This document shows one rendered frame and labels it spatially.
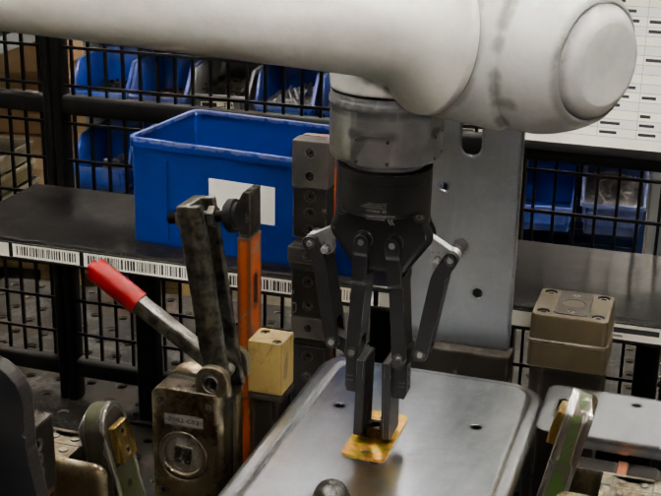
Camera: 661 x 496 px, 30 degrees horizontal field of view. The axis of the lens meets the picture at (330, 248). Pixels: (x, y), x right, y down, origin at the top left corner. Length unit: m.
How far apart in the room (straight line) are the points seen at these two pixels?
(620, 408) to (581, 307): 0.12
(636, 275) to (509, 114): 0.71
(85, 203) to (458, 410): 0.69
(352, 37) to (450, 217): 0.55
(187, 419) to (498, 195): 0.39
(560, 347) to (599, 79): 0.54
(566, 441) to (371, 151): 0.26
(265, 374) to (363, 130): 0.31
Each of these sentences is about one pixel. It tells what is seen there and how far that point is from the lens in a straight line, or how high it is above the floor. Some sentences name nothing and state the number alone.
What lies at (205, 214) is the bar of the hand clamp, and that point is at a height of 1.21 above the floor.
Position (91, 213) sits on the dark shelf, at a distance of 1.63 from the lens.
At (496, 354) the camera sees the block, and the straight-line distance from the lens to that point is 1.29.
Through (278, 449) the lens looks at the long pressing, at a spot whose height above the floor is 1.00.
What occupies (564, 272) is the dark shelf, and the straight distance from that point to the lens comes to 1.45.
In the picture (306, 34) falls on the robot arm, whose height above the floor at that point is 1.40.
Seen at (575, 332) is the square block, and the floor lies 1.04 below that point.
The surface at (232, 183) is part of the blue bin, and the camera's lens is 1.42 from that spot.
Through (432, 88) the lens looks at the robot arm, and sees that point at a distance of 0.76.
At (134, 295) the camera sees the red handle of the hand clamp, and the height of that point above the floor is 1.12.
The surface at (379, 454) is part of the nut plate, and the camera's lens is 1.03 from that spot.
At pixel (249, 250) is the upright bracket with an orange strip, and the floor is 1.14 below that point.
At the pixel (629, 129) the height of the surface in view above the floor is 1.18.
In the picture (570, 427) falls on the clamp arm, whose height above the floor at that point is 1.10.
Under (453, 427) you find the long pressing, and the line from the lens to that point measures 1.14.
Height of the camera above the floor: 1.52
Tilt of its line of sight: 19 degrees down
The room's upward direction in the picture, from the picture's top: 1 degrees clockwise
